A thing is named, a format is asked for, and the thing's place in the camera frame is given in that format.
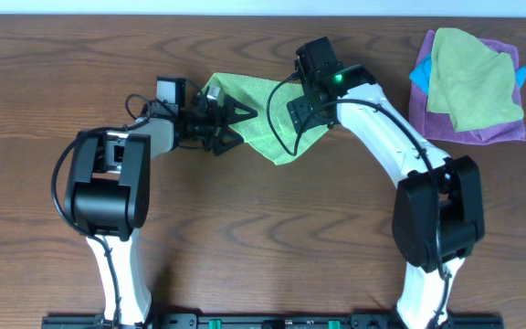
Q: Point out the blue cloth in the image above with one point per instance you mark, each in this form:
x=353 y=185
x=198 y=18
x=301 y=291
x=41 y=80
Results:
x=420 y=76

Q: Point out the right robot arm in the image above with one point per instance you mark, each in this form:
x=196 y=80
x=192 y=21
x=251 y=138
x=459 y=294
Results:
x=438 y=212

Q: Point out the purple cloth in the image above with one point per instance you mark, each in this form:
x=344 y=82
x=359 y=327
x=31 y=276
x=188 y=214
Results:
x=438 y=126

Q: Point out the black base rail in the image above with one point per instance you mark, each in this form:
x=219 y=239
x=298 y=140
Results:
x=193 y=321

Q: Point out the olive green cloth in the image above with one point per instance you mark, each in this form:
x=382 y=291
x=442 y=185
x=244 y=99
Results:
x=470 y=82

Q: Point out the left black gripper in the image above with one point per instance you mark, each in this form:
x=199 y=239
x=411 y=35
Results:
x=216 y=122

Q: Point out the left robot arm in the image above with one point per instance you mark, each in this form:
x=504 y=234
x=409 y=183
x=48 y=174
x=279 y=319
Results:
x=108 y=190

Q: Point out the bright green cloth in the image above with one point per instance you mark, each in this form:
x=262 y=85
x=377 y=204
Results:
x=272 y=131

